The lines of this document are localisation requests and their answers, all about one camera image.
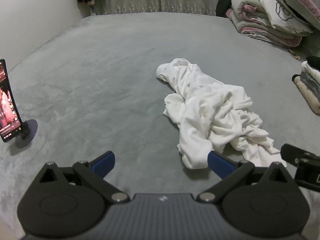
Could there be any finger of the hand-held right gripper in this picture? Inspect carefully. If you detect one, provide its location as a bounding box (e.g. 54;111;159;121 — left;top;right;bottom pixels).
280;144;320;167

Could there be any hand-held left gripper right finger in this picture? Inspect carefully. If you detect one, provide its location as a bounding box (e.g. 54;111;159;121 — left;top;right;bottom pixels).
197;150;297;204

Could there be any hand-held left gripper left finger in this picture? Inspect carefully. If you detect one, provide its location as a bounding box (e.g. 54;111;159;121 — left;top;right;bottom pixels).
32;151;130;204

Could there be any white long-sleeve shirt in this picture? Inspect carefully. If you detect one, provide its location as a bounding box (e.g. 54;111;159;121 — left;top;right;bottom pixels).
155;58;287;169

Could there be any beige folded garment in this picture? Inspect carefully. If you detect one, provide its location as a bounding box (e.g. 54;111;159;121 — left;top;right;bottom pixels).
291;74;320;117

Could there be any grey folded garment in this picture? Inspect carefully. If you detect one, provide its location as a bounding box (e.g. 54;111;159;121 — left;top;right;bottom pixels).
299;71;320;94

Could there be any dark round phone stand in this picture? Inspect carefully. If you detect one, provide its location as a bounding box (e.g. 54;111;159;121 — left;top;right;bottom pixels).
15;119;38;149

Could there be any white folded garment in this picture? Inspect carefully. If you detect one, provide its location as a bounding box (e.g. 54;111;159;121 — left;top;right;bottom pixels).
301;61;320;83

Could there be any grey bed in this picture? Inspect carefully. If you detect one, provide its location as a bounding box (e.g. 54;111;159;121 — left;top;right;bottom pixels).
0;12;320;240

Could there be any black folded garment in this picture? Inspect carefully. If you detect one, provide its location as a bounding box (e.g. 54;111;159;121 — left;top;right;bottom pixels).
306;56;320;68

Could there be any black smartphone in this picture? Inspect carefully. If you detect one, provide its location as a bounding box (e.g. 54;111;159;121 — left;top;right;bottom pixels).
0;59;22;143

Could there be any folded floral quilt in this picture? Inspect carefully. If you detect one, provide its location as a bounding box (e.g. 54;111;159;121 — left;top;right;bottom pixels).
226;0;315;48

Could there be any black cloth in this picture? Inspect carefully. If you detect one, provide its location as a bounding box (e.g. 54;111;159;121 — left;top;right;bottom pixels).
216;0;233;17

